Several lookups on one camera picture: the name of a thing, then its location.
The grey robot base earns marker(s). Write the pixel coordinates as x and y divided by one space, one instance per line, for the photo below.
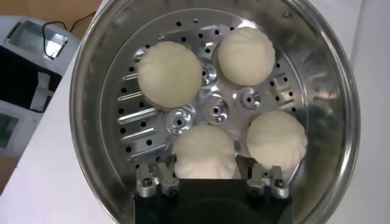
15 76

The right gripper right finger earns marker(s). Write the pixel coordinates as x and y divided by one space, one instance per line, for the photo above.
257 179

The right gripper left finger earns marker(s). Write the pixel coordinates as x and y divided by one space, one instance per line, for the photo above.
166 179

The perforated steel steamer basket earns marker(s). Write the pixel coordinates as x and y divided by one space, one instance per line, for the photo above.
329 91

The white steamed baozi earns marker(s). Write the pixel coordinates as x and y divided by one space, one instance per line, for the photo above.
204 152
169 77
246 56
276 137

